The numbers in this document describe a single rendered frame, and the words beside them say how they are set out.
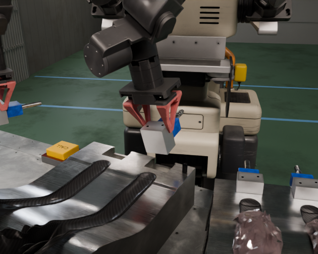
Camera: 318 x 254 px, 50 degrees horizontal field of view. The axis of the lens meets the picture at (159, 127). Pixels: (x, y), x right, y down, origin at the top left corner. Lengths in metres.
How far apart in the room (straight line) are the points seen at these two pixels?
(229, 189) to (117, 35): 0.37
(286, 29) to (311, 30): 0.50
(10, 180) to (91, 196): 0.31
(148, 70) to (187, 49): 0.38
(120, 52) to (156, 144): 0.20
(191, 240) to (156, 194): 0.11
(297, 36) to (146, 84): 7.55
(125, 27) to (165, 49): 0.41
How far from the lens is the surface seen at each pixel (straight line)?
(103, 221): 0.58
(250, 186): 0.70
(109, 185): 0.66
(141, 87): 0.62
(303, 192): 0.72
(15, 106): 0.95
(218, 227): 0.55
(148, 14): 0.54
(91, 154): 0.77
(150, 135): 0.66
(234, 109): 1.32
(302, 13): 8.06
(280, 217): 0.66
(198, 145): 1.05
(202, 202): 0.76
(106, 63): 0.55
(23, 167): 0.95
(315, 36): 8.19
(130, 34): 0.57
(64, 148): 0.93
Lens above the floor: 1.24
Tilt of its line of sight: 23 degrees down
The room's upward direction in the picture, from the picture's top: straight up
